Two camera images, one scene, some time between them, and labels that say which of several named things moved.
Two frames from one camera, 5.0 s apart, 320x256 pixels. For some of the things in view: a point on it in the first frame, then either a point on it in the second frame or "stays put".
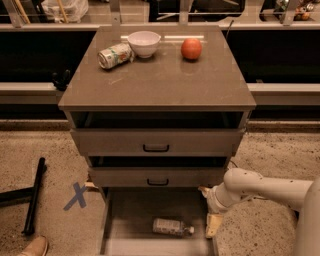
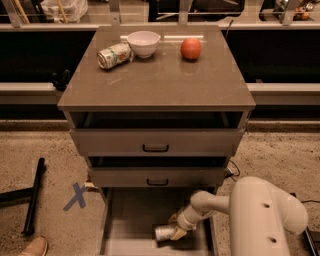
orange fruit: [191, 48] stays put
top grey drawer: [157, 133] stays put
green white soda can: [115, 56] stays put
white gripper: [212, 202] to [185, 220]
